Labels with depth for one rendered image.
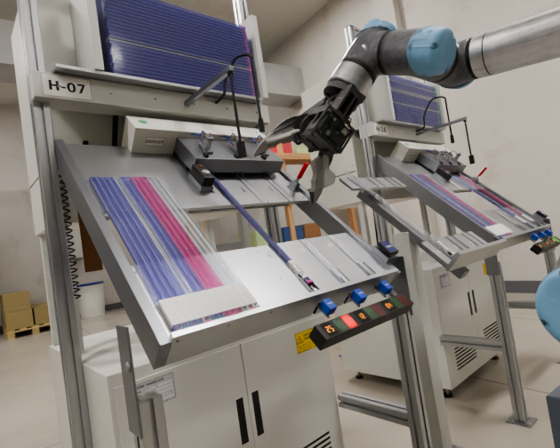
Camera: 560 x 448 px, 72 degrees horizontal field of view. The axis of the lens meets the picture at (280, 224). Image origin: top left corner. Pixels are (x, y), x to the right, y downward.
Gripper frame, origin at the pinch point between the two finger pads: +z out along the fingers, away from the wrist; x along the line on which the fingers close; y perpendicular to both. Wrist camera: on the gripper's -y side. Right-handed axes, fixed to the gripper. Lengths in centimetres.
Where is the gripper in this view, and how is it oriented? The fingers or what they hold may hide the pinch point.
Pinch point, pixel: (282, 181)
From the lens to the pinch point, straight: 71.3
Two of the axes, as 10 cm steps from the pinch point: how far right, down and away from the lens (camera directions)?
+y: 4.6, 1.2, -8.8
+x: 7.2, 5.3, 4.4
